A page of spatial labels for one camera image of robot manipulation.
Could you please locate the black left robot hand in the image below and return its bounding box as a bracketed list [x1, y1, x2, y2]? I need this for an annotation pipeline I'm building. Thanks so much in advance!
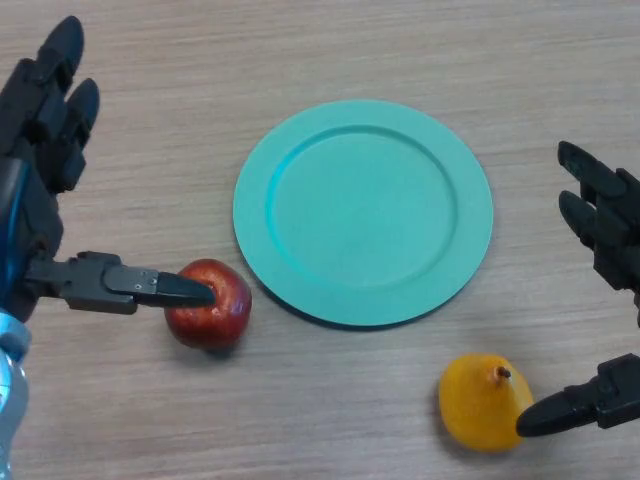
[0, 15, 217, 324]

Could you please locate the red apple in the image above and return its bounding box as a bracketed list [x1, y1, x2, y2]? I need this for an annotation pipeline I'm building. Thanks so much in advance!
[163, 258, 253, 351]

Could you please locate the yellow pear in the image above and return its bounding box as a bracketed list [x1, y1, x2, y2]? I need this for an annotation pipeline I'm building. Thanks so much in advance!
[438, 352, 535, 454]

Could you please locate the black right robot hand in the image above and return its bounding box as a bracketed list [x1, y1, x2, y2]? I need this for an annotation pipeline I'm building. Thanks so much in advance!
[516, 141, 640, 439]

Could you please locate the green round plate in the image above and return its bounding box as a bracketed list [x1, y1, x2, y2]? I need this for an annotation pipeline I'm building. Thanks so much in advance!
[232, 99, 495, 332]

